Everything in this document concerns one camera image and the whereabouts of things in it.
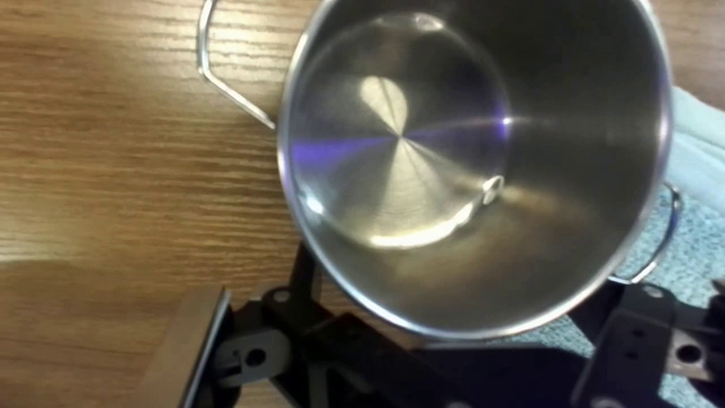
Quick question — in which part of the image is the folded light blue towel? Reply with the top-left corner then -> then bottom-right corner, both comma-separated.
519,84 -> 725,408

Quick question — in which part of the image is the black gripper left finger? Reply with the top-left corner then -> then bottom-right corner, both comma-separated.
213,240 -> 393,408

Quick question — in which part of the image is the small silver steel pot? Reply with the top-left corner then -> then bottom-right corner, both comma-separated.
195,0 -> 684,343

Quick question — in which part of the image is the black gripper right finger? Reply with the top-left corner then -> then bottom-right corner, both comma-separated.
568,278 -> 725,408

